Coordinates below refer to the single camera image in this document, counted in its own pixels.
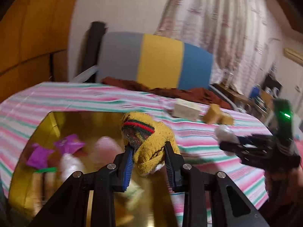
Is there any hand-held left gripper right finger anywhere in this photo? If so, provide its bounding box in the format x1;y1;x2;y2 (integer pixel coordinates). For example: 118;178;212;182
164;141;270;227

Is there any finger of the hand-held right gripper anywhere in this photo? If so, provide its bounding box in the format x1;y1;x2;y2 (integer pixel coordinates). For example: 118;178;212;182
219;134;278;151
237;147;279;171

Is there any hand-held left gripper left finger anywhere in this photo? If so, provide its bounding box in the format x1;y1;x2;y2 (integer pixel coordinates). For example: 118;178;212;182
28;145;134;227

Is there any small white wad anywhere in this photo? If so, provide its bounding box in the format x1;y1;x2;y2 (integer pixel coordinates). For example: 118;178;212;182
214;125;239;145

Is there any yellow striped-cuff sock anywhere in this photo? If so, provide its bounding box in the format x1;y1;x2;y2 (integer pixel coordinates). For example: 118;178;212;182
121;112;181;177

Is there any gold metal tin box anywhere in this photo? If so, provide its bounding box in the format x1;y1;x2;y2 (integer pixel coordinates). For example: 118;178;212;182
8;111;178;227

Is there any person's right forearm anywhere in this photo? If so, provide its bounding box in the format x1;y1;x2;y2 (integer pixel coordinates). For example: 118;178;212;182
258;163;303;220

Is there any pink hair roller clip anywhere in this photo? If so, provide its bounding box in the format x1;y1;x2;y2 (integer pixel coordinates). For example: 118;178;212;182
91;136;123;163

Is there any yellow sponge block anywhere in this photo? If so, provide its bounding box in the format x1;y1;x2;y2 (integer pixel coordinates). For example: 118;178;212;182
219;112;235;126
204;103;223;124

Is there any blue plastic container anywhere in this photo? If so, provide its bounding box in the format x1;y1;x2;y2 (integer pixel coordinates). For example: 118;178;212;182
248;85;261;100

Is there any crumpled white plastic wrap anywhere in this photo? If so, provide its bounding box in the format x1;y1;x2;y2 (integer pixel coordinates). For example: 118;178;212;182
59;154;83;180

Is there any white cardboard box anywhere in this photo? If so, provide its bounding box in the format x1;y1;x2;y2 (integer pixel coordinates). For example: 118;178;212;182
172;99;200;121

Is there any maroon cloth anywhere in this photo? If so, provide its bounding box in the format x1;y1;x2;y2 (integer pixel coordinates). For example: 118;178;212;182
102;76;232;110

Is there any green wrapper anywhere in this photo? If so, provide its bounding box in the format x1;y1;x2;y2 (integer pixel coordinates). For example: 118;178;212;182
35;167;58;173

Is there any striped pink green tablecloth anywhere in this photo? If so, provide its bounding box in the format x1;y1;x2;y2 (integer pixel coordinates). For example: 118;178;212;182
0;82;275;224

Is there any grey yellow blue chair back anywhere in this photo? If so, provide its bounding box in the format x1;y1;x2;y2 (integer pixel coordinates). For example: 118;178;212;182
96;32;213;91

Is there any beige patterned curtain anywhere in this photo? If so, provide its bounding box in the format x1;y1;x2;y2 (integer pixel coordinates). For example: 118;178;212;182
154;0;284;93

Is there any orange wooden wardrobe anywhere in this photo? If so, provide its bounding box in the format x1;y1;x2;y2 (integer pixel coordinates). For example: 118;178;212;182
0;0;82;102

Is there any wall air conditioner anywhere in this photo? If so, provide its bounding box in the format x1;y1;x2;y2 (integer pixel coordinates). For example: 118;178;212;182
284;48;303;61

